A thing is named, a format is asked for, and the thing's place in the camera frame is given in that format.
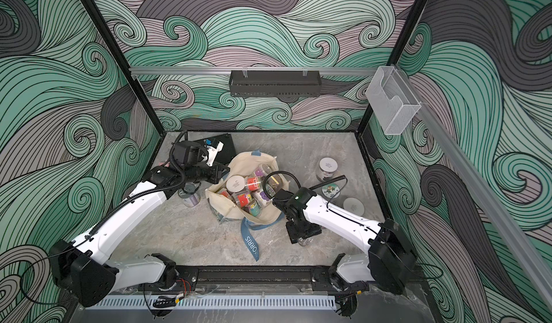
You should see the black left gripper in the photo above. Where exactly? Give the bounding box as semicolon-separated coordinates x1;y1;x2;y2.
184;160;230;186

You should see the purple yellow label seed can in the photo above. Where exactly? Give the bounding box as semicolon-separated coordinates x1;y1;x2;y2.
178;183;201;207

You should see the cream canvas tote bag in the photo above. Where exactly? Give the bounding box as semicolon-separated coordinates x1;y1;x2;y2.
205;151;289;261

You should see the clear jar cartoon leaf lid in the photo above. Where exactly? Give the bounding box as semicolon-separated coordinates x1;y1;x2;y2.
321;183;341;200

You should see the silver tin seed can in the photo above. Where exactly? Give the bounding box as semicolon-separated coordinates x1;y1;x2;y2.
343;197;365;216

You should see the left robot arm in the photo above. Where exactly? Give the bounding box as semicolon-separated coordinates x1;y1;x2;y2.
28;139;233;307

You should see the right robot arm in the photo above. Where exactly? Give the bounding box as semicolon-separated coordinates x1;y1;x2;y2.
261;172;444;294

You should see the red tomato seed jar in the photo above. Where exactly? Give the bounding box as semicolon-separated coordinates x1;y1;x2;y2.
245;176;262;192

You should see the black ribbed hard case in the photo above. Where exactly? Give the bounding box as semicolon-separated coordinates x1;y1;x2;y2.
196;133;237;165

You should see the purple flower label jar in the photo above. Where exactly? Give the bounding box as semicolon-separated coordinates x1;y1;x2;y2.
252;189;271;208

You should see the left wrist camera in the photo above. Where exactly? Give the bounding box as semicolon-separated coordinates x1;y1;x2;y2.
204;139;224;166

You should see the white slotted cable duct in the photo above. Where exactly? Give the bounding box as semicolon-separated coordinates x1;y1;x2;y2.
92;294;336;310

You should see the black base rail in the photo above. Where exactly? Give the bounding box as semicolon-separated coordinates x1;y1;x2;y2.
165;266;375;294

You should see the black wall shelf tray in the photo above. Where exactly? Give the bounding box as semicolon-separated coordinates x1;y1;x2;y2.
229;70;322;98

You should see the white mesh wall basket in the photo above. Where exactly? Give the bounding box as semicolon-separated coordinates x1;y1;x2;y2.
366;66;421;136

